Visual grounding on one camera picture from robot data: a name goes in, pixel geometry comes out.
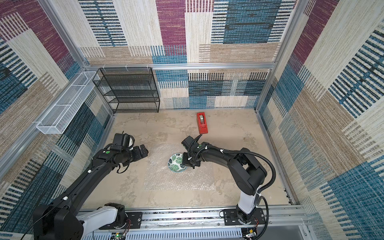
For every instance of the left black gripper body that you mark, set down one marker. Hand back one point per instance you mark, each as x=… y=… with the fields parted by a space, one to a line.
x=136 y=154

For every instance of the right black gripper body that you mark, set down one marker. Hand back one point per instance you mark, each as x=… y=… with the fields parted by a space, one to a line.
x=188 y=154

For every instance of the green leaf pattern bowl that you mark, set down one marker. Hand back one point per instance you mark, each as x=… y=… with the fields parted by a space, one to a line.
x=175 y=163

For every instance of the clear bubble wrap sheet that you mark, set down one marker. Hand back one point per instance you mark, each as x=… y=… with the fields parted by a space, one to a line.
x=166 y=171

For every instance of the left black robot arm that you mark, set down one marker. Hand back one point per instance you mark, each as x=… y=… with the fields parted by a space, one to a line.
x=59 y=220

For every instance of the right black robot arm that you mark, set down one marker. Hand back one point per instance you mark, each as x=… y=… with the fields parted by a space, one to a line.
x=248 y=174

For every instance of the red tape dispenser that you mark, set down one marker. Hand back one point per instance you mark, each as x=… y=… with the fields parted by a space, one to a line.
x=202 y=123

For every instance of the black wire mesh shelf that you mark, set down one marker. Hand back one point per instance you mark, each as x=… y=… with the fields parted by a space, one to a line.
x=128 y=90

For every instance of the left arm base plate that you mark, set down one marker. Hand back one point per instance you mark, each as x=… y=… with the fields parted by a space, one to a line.
x=132 y=220

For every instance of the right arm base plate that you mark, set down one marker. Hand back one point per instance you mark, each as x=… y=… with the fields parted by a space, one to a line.
x=236 y=216

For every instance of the white slotted cable duct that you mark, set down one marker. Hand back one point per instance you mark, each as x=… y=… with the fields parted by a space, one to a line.
x=187 y=234

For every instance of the white wire mesh basket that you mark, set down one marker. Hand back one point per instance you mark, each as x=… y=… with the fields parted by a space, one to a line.
x=57 y=119

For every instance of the aluminium mounting rail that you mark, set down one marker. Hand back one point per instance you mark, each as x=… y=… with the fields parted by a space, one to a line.
x=213 y=217

